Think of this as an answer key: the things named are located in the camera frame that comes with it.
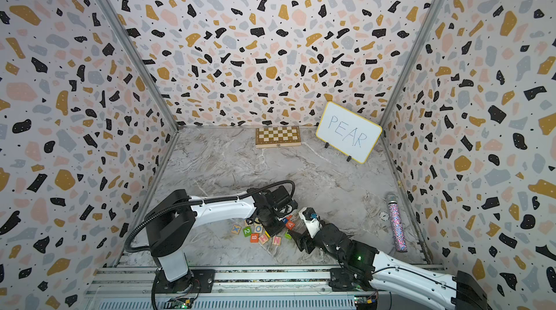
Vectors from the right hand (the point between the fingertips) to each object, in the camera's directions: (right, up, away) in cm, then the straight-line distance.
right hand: (297, 226), depth 77 cm
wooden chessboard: (-10, +34, +37) cm, 51 cm away
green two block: (-19, -4, +7) cm, 21 cm away
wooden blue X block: (-24, -4, +9) cm, 26 cm away
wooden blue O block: (-15, -4, +9) cm, 18 cm away
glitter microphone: (+39, -5, +5) cm, 40 cm away
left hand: (-5, -4, +7) cm, 9 cm away
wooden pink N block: (-8, -7, +5) cm, 12 cm away
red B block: (-16, -7, +7) cm, 19 cm away
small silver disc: (+36, 0, +13) cm, 39 cm away
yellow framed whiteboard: (+26, +35, +28) cm, 52 cm away
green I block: (-4, -6, +6) cm, 10 cm away
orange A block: (-2, -2, +9) cm, 9 cm away
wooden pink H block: (-13, -7, +7) cm, 16 cm away
